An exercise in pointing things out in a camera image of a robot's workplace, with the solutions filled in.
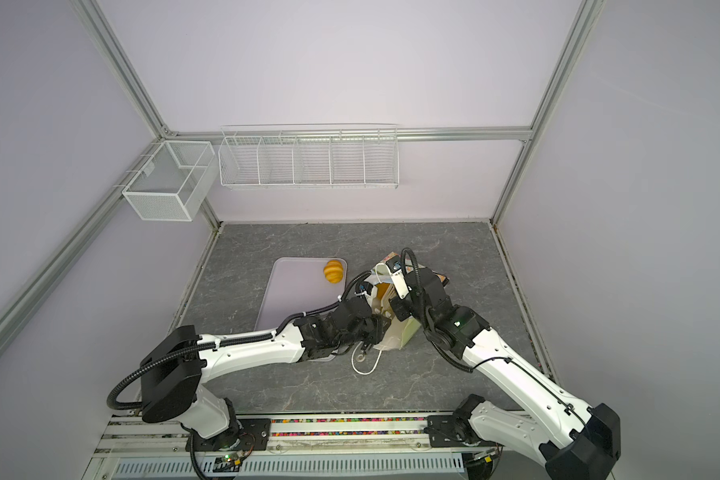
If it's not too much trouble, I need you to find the long golden pastry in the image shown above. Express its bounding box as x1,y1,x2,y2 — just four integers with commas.
374,282,392,301

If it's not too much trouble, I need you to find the white mesh box basket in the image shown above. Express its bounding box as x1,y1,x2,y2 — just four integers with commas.
123,140,219,222

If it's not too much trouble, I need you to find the lavender tray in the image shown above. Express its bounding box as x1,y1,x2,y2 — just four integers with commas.
254,257,347,330

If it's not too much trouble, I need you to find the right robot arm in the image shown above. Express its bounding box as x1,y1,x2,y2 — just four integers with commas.
391,269,621,479

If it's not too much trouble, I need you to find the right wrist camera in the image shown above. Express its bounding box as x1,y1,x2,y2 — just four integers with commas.
375,254,410,299

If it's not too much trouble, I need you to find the aluminium frame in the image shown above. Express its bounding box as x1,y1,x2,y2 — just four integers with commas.
0,1,604,357

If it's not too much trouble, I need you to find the floral paper bag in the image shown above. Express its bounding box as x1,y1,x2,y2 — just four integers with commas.
351,260,421,376

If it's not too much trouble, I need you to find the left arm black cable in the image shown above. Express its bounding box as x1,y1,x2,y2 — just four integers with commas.
106,271,373,412

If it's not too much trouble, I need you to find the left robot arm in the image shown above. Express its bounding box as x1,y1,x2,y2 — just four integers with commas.
106,297,391,439

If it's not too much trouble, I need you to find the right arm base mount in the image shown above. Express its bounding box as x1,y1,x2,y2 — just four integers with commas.
424,414,500,448

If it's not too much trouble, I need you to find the yellow twisted bread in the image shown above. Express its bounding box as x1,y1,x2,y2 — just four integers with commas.
323,259,346,284

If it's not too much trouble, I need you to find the aluminium front rail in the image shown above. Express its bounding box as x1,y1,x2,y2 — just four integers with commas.
92,410,604,458

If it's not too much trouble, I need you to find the white wire basket rack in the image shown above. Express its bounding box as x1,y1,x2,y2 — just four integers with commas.
218,123,400,189

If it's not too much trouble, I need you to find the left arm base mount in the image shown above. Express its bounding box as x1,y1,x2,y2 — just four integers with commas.
185,417,272,453

